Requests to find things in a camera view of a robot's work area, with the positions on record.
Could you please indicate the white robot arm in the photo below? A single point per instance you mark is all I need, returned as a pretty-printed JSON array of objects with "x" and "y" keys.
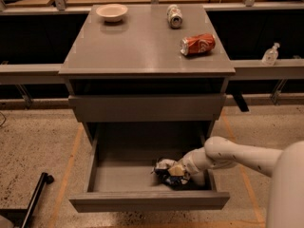
[{"x": 284, "y": 167}]

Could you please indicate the crushed red soda can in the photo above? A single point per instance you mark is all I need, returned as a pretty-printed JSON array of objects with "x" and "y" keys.
[{"x": 197, "y": 44}]

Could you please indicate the open grey middle drawer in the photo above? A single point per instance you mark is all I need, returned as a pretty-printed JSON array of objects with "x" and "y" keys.
[{"x": 120, "y": 173}]

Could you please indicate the blue chip bag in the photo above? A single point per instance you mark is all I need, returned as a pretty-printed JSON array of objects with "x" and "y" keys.
[{"x": 161, "y": 170}]

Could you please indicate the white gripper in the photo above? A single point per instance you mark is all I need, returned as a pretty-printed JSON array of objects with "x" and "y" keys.
[{"x": 189, "y": 165}]

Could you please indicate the clear sanitizer pump bottle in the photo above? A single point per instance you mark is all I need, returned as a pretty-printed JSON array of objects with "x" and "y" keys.
[{"x": 270, "y": 55}]

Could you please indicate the grey metal rail shelf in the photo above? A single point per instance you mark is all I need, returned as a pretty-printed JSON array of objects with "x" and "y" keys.
[{"x": 245, "y": 70}]

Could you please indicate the closed grey top drawer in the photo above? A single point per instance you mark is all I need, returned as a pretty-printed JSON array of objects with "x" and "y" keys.
[{"x": 156, "y": 108}]

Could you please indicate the crushed white green can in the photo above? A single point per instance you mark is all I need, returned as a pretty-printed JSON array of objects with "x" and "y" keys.
[{"x": 174, "y": 16}]

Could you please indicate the white ceramic bowl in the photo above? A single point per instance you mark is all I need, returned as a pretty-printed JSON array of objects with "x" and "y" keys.
[{"x": 112, "y": 13}]

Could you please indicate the grey drawer cabinet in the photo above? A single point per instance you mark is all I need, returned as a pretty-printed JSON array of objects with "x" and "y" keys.
[{"x": 141, "y": 56}]

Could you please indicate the black metal leg with caster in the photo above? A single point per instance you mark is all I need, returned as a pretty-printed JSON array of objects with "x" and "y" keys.
[{"x": 19, "y": 217}]

